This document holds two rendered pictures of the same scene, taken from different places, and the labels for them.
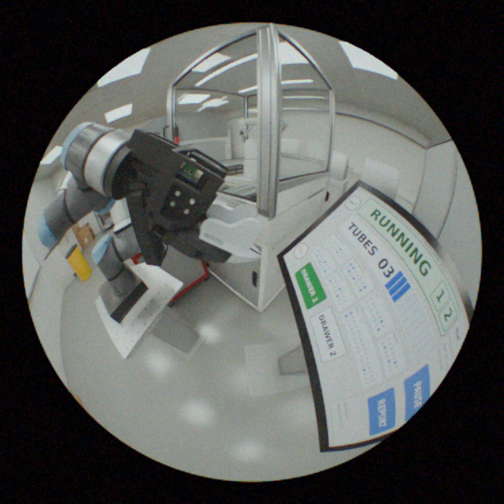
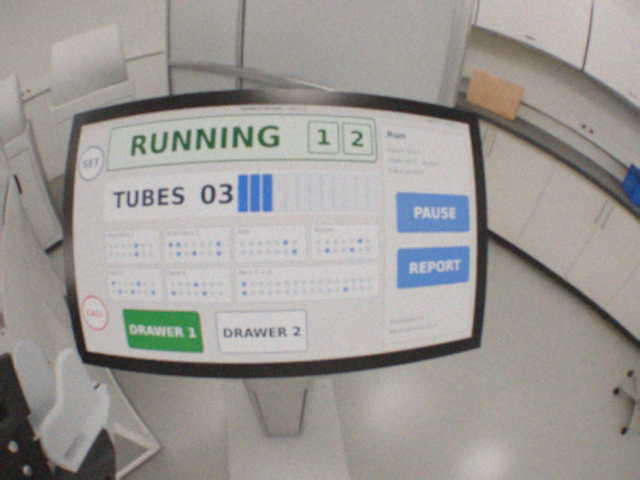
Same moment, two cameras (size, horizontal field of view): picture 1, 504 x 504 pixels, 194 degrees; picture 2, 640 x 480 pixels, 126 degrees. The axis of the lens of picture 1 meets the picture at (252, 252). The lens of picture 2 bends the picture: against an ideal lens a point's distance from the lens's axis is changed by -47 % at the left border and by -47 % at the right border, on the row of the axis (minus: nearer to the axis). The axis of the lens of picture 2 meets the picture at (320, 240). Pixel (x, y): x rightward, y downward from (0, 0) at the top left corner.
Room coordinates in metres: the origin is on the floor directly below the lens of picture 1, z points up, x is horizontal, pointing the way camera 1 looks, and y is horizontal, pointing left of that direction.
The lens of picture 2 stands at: (0.02, 0.04, 1.27)
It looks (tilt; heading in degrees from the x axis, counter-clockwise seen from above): 41 degrees down; 264
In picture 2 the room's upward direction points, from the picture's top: 7 degrees clockwise
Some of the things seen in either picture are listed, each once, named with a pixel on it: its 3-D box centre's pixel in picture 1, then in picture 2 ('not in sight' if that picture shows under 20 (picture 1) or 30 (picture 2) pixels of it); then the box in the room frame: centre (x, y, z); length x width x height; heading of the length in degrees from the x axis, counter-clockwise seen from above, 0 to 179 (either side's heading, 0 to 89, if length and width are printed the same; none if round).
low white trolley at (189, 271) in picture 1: (164, 254); not in sight; (0.91, 0.85, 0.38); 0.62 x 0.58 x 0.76; 49
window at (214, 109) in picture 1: (199, 115); not in sight; (0.87, 0.29, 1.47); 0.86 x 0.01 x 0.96; 49
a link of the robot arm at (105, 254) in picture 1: (106, 255); not in sight; (0.25, 0.57, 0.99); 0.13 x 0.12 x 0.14; 138
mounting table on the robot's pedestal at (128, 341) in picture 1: (134, 302); not in sight; (0.22, 0.59, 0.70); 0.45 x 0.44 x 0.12; 155
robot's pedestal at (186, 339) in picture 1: (164, 324); not in sight; (0.24, 0.58, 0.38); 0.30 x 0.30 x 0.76; 65
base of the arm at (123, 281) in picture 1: (119, 276); not in sight; (0.24, 0.57, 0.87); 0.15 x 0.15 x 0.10
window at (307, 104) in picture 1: (316, 112); not in sight; (0.89, -0.37, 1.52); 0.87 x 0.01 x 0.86; 139
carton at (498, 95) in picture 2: not in sight; (496, 93); (-1.45, -2.07, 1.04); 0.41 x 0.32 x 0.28; 135
